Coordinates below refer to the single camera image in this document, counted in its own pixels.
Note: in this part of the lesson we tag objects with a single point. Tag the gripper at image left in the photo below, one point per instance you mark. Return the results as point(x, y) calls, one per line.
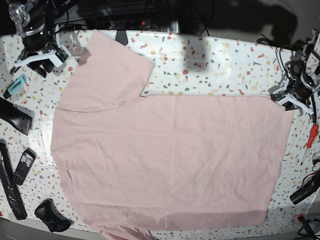
point(39, 46)

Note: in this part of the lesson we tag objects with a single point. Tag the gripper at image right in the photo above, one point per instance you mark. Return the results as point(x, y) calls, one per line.
point(300, 89)

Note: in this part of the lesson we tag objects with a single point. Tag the pink T-shirt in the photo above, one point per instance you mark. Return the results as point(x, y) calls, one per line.
point(129, 164)

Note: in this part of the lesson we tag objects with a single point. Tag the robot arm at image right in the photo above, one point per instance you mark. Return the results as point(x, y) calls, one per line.
point(308, 63)

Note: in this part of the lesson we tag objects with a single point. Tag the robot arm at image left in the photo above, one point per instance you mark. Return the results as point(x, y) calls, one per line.
point(29, 18)

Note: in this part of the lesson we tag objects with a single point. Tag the light blue highlighter marker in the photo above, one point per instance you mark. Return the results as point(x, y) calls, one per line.
point(14, 86)

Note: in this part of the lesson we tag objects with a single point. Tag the black power strip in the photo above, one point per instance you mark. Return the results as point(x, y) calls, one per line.
point(121, 24)

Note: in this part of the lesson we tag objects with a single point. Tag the black table clamp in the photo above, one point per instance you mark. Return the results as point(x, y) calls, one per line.
point(121, 37)

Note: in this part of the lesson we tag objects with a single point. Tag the red and black plug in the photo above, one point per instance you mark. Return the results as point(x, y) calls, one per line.
point(305, 225)

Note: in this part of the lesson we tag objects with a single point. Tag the long black bar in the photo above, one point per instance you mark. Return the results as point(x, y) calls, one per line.
point(11, 189)

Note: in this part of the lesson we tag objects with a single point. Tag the black game controller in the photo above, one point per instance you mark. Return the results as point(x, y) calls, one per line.
point(51, 217)

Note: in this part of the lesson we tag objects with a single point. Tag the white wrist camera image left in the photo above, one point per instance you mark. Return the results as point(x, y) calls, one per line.
point(58, 59)

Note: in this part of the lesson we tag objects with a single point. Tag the red handled screwdriver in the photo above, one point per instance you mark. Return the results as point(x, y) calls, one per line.
point(312, 135)

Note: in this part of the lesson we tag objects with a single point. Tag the black cylinder with red wires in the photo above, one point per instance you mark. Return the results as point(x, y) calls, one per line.
point(305, 191)

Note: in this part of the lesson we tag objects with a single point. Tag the black cordless phone handset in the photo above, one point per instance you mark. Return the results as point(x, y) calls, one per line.
point(24, 166)

